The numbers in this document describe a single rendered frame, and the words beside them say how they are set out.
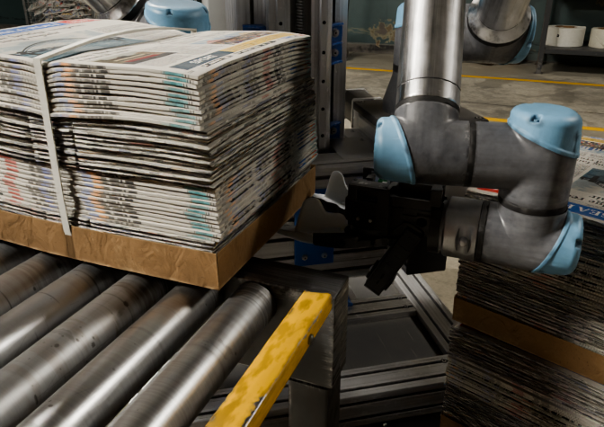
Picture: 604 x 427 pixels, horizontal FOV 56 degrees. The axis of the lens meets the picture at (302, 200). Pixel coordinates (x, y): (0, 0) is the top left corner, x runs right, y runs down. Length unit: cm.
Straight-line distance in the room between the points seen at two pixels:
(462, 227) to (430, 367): 78
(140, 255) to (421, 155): 32
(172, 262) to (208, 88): 19
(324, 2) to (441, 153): 64
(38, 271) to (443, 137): 48
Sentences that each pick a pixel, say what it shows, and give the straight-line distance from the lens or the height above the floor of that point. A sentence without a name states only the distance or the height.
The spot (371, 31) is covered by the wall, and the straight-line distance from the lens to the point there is 762.
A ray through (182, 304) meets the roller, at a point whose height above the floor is 80.
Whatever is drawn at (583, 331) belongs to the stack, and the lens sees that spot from 84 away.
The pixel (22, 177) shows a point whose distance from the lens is 70.
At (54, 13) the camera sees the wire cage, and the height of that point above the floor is 45.
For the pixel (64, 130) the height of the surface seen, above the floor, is 96.
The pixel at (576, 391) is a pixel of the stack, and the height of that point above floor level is 58.
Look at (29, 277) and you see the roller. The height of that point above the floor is 79.
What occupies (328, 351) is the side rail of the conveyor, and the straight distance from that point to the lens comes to 63.
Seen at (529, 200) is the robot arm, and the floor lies 88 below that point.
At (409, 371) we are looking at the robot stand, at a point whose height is 23.
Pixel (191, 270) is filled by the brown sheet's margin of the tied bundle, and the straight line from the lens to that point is 59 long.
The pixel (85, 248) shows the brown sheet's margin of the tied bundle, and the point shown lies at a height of 82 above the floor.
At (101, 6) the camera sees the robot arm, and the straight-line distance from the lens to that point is 119.
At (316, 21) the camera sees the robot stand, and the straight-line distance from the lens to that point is 122.
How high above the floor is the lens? 112
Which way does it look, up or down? 23 degrees down
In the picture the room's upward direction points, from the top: straight up
